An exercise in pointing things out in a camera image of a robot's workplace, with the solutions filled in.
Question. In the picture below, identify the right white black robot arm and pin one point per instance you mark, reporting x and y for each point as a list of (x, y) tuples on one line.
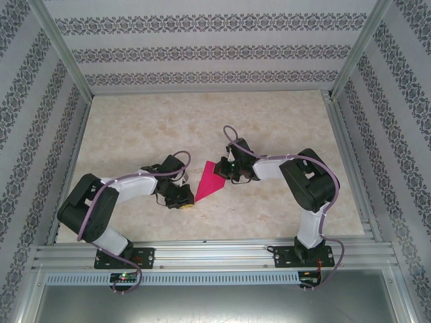
[(269, 168)]

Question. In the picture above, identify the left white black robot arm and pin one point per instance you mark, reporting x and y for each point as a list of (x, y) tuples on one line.
[(134, 186)]

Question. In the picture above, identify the grey metal sheet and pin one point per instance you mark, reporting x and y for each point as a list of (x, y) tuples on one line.
[(215, 306)]

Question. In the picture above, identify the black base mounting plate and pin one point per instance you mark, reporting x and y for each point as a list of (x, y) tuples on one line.
[(283, 257), (146, 257)]

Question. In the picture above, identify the small circuit board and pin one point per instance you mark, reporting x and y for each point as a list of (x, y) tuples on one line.
[(308, 279), (123, 277)]

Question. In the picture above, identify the long aluminium base rail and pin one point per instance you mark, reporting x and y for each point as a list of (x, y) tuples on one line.
[(208, 252)]

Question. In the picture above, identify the aluminium side rail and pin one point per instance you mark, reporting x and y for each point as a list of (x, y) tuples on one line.
[(80, 134), (353, 168)]

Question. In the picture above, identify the aluminium frame post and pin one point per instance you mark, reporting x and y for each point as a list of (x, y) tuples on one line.
[(64, 47), (362, 47)]

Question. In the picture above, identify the aluminium frame bar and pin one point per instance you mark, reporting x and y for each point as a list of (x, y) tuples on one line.
[(23, 296), (407, 296)]

